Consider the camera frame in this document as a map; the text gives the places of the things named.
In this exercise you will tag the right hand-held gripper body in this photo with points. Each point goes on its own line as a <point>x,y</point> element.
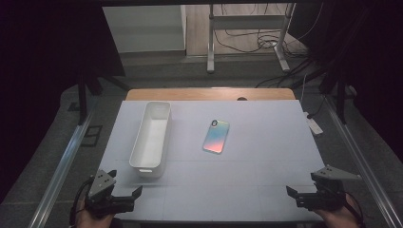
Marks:
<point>329,193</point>

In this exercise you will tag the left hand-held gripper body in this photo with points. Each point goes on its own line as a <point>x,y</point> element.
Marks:
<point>100,185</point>

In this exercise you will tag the iridescent phone case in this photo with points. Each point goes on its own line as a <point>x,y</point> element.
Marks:
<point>216,136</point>

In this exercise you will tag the person's right hand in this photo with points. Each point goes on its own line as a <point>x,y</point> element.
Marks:
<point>342,218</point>

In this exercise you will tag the person's left hand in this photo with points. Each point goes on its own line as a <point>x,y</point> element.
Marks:
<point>93,222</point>

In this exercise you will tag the white table mat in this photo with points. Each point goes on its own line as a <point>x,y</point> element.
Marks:
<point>253,183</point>

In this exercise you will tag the white rectangular plastic bin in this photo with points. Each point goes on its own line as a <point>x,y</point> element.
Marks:
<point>151,139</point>

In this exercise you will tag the white power strip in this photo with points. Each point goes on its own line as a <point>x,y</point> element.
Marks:
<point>313,125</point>

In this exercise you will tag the black stand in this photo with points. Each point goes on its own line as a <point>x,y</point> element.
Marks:
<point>83,95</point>
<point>341,98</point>

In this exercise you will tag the wooden table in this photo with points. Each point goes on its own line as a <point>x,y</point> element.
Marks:
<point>190,94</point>

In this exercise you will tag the black curtain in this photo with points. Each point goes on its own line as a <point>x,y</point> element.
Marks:
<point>41,79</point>
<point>374,63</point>

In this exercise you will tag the white cabinet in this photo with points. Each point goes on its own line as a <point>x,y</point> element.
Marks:
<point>145,28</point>

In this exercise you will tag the aluminium rail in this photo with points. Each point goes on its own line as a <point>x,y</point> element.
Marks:
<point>60,171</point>
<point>361,164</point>

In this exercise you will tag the grey metal stand frame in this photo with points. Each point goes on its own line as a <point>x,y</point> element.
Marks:
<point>245,22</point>

